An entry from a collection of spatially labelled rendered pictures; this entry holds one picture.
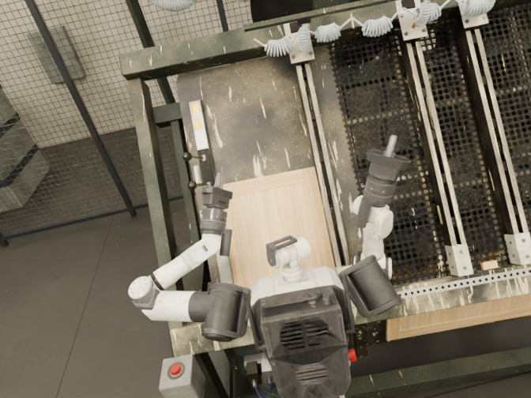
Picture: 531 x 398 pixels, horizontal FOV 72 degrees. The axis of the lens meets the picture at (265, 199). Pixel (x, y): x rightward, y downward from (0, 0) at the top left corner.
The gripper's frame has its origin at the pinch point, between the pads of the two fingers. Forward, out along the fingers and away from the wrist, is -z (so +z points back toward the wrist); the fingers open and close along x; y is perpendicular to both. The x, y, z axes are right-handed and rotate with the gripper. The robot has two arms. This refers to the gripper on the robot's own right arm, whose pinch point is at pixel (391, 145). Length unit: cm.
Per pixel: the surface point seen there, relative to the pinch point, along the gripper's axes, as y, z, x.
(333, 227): 20, 47, 16
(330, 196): 26.2, 36.3, 21.3
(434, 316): 63, 106, -37
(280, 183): 23, 36, 43
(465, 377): 54, 129, -61
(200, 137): 15, 22, 80
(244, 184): 16, 38, 57
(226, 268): -5, 68, 51
